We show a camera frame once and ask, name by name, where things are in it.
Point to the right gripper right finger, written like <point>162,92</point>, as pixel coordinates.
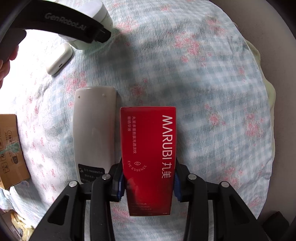
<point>216,206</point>

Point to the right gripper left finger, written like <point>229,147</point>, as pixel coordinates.
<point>65,218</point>

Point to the white earbuds case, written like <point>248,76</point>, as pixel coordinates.
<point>58,57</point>

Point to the white round jar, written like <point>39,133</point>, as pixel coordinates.
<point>97,28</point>

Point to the white remote control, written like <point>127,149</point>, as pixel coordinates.
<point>93,131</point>

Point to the red Marubi cosmetics box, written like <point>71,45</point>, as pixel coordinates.
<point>148,149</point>

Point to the person's left hand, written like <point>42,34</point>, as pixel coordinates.
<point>5,67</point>

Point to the brown cardboard box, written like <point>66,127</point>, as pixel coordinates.
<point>13,167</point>

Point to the floral checkered bed cover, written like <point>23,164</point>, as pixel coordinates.
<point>186,54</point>

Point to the beige sofa backrest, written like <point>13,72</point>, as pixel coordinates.
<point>268,27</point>

